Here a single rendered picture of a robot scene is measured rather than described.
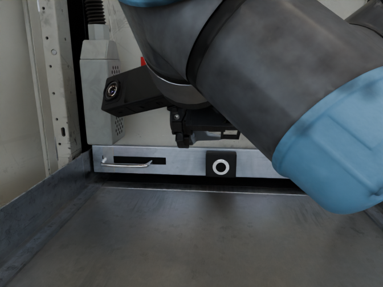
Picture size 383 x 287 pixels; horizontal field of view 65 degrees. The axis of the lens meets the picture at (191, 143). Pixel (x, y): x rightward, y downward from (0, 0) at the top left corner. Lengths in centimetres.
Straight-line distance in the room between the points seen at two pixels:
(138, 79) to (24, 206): 25
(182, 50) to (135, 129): 48
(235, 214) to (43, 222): 31
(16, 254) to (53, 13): 40
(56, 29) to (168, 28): 48
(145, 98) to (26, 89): 36
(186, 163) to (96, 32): 29
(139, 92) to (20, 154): 37
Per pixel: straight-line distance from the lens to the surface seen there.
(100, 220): 52
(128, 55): 62
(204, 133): 40
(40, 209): 52
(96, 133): 54
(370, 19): 26
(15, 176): 65
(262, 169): 62
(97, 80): 52
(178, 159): 62
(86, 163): 66
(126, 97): 34
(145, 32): 18
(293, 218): 53
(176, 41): 16
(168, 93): 26
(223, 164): 58
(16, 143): 64
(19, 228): 49
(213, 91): 15
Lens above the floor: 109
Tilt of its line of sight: 15 degrees down
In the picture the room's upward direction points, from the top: straight up
